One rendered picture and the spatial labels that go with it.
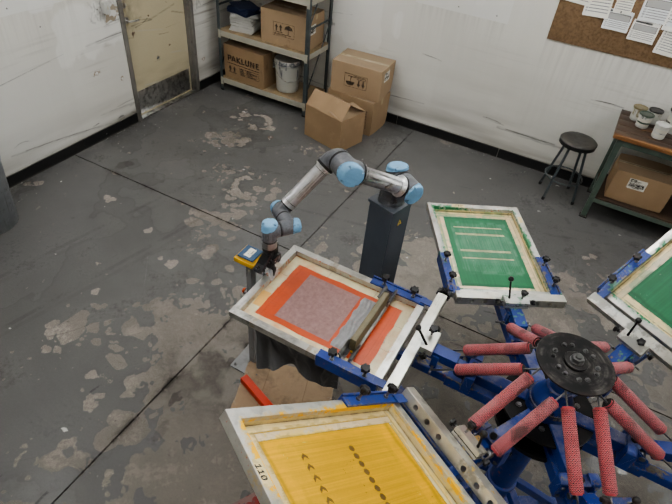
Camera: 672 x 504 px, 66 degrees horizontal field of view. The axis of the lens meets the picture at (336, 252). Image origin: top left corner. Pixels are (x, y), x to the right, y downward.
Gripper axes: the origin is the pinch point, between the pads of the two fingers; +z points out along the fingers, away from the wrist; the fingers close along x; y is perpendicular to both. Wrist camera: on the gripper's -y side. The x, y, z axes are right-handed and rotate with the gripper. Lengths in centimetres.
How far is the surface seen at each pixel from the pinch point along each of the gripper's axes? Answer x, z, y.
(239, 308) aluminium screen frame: -1.4, -1.0, -25.1
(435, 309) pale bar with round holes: -83, -6, 22
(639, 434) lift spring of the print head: -173, -19, -8
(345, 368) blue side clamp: -61, -3, -30
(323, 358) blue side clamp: -50, -3, -30
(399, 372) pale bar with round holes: -83, -6, -21
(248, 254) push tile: 19.0, 1.0, 10.2
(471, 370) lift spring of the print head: -109, -12, -8
